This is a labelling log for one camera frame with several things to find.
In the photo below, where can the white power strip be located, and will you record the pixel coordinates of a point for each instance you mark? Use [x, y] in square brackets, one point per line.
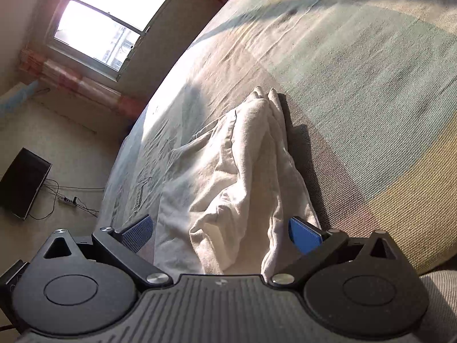
[68, 201]

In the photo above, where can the white printed t-shirt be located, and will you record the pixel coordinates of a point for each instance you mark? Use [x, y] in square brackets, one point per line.
[232, 171]

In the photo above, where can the window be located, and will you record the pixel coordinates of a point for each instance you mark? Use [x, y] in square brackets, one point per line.
[117, 3]

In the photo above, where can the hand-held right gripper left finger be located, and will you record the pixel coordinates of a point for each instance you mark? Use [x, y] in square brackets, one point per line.
[137, 234]

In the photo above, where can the grey textured cloth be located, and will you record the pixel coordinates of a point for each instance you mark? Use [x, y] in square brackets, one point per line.
[442, 303]

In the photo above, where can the black flat monitor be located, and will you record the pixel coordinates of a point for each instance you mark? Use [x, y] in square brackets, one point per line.
[21, 182]

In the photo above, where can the light blue roll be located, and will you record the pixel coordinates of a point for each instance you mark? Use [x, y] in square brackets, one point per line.
[18, 96]

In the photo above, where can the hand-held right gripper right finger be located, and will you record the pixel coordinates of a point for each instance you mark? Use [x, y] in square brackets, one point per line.
[303, 235]

